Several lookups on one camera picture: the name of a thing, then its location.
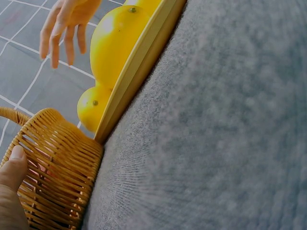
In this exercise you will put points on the person's right hand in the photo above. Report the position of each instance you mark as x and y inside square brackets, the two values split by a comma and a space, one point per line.
[74, 12]

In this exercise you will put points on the person's left hand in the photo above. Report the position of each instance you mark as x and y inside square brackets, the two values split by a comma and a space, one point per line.
[10, 191]

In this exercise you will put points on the person's left thumb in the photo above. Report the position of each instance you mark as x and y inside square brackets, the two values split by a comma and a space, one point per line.
[14, 167]

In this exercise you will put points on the woven wicker basket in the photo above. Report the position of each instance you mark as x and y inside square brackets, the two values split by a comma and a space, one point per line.
[60, 148]

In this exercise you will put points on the large yellow lemon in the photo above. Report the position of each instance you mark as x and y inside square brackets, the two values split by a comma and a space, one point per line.
[112, 48]

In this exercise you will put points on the yellow tray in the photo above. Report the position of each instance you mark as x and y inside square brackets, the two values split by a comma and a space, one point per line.
[134, 72]

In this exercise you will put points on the small yellow lemon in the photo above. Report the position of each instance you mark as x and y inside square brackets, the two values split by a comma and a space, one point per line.
[90, 112]

